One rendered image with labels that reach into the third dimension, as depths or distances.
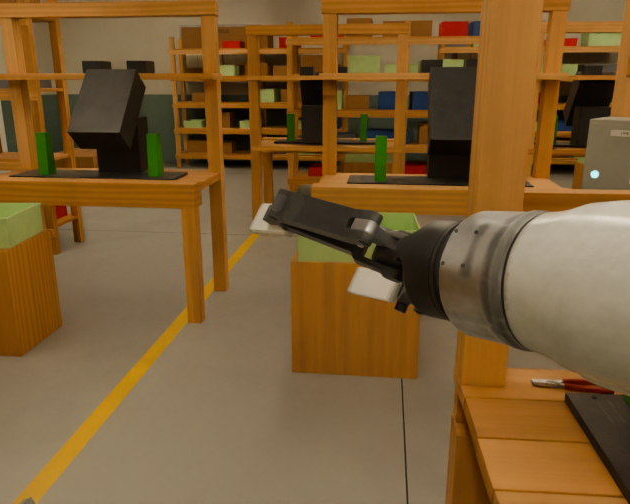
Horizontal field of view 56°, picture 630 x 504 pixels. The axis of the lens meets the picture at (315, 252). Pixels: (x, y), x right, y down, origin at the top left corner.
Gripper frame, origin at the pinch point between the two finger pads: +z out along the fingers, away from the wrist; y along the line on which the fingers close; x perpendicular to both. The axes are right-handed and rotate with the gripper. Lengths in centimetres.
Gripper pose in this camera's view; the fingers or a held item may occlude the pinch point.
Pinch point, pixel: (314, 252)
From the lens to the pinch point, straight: 58.6
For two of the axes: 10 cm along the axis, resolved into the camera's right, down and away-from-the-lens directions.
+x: -4.2, 8.9, -2.1
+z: -5.6, -0.7, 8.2
